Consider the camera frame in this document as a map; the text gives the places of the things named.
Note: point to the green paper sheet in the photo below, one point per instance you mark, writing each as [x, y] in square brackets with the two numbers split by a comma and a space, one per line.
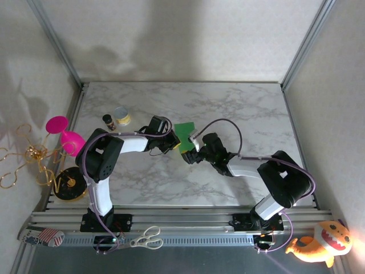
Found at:
[184, 134]

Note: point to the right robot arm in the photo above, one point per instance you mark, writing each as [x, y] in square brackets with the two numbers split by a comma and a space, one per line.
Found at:
[285, 179]

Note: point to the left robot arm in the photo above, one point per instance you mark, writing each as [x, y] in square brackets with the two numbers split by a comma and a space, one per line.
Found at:
[134, 144]

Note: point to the yellow label tin can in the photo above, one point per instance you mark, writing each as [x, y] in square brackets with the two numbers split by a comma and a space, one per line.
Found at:
[122, 117]

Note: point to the black cap spice bottle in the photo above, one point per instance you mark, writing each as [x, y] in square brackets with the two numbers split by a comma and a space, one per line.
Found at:
[109, 122]

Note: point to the black controller board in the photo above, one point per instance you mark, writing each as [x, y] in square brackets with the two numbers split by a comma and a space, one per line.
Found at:
[104, 240]
[263, 240]

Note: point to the pink plastic goblet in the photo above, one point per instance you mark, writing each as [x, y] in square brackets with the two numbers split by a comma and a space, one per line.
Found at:
[69, 140]

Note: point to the black round gold-rimmed base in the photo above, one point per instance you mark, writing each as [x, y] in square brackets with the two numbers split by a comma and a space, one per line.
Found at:
[68, 191]

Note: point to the orange shark plush toy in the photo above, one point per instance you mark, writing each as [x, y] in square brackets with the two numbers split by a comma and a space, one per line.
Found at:
[319, 251]

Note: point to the flag print pouch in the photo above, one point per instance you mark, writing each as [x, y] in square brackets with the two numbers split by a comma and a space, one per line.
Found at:
[40, 237]

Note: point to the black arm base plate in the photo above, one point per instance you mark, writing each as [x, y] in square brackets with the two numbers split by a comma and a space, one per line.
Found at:
[242, 221]
[122, 222]

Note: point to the aluminium frame rail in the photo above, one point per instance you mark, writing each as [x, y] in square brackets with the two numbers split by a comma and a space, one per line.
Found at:
[182, 221]

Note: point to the aluminium side rail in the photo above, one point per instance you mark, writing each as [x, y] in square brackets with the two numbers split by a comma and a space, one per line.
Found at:
[299, 128]
[77, 114]

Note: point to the aluminium frame post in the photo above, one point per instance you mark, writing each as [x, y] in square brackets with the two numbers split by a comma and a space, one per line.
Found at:
[306, 45]
[57, 45]

